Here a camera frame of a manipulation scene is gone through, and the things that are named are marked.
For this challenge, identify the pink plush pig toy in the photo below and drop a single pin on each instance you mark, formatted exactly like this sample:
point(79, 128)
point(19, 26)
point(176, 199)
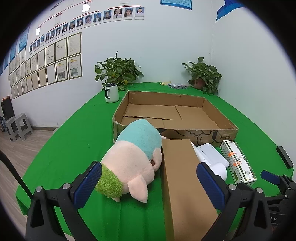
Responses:
point(129, 160)

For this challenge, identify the small yellow packet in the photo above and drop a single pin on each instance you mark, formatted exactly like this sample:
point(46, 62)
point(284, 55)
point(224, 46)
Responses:
point(165, 83)

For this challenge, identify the bushy potted green plant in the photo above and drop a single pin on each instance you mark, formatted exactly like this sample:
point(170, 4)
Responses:
point(118, 69)

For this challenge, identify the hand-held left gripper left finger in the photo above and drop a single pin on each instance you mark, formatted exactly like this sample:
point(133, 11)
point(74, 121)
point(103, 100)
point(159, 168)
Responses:
point(86, 185)

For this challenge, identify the black board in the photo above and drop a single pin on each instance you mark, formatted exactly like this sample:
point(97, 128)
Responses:
point(7, 109)

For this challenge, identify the grey plastic stool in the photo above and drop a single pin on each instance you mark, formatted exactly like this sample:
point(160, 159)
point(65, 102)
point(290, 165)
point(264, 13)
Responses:
point(24, 126)
point(11, 129)

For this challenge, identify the tall blue wall poster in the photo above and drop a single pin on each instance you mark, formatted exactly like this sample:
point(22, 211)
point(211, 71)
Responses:
point(24, 38)

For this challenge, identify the wall of framed documents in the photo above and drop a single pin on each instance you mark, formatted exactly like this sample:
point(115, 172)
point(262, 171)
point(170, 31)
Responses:
point(62, 60)

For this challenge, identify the white box with orange label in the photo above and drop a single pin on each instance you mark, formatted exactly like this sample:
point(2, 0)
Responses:
point(238, 162)

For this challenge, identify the large cardboard box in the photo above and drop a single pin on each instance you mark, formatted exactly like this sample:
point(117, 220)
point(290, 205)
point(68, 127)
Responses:
point(185, 115)

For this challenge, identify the row of portrait photos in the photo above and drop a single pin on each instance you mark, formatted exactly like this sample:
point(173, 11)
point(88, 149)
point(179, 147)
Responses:
point(107, 15)

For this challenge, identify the blue framed wall poster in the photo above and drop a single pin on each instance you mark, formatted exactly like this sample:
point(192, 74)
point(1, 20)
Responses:
point(177, 4)

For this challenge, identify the blue wall banner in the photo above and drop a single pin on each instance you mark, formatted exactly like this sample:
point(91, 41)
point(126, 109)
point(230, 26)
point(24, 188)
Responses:
point(225, 10)

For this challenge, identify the green plant in brown pot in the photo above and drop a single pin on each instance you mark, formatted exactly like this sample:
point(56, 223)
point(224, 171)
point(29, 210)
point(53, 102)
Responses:
point(202, 74)

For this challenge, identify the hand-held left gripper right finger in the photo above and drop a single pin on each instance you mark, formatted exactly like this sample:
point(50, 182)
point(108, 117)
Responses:
point(209, 185)

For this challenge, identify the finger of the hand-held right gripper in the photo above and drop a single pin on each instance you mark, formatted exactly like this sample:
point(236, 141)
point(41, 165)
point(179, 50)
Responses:
point(285, 157)
point(269, 176)

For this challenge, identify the long cardboard box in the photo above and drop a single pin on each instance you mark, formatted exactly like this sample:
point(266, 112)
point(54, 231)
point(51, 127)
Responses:
point(182, 185)

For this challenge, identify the small silver packet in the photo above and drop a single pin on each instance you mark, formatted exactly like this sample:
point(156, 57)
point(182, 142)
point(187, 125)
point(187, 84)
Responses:
point(178, 86)

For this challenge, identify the white handheld device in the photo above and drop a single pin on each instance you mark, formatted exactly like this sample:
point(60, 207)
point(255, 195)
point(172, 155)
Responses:
point(208, 154)

